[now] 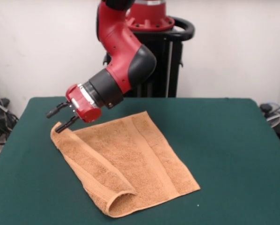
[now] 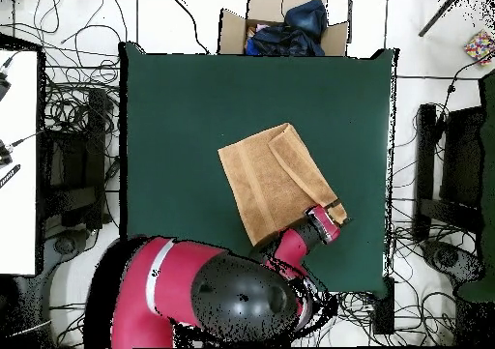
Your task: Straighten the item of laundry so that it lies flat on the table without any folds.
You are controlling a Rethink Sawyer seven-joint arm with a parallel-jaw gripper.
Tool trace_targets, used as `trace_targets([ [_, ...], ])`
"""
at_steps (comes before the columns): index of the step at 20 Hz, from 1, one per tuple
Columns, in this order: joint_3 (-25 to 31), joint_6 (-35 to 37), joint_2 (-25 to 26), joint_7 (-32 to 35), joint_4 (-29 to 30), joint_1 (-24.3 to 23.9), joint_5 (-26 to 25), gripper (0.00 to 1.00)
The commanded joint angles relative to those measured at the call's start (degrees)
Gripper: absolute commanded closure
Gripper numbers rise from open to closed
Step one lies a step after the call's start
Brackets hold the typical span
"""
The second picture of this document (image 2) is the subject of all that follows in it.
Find tan terry towel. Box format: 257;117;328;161
217;122;348;247

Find black power box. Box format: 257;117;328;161
372;276;395;334

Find black metal stand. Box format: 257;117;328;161
42;89;113;230
413;102;486;242

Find dark green table cloth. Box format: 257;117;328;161
118;42;399;298

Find dark navy garment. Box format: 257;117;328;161
245;23;326;58

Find blue denim jeans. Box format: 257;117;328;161
284;0;329;41

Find open cardboard box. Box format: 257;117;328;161
218;0;351;58

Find multicoloured patterned cloth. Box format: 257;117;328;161
463;30;495;68

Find grey metal bar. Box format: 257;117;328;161
417;0;463;38

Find white side table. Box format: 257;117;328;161
0;48;40;276

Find tangled black floor cables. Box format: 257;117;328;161
386;197;484;346
38;66;121;141

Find long black cable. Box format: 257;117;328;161
171;0;211;55

